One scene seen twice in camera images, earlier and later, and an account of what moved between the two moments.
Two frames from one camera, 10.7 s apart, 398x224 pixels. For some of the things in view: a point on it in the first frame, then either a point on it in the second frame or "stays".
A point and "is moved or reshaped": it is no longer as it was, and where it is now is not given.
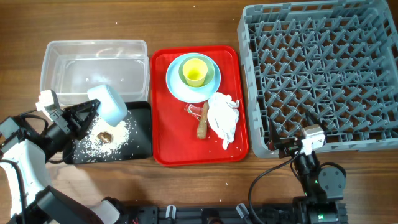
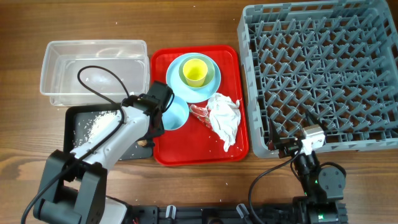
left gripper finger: (79, 131) -> (156, 129)
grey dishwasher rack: (336, 60) stays
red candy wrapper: (194, 110) is moved or reshaped
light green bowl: (209, 74) stays
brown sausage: (201, 131) -> (142, 142)
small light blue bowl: (111, 108) -> (176, 114)
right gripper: (288, 148) stays
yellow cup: (194, 71) stays
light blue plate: (192, 78) stays
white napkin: (223, 116) stays
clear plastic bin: (69, 68) stays
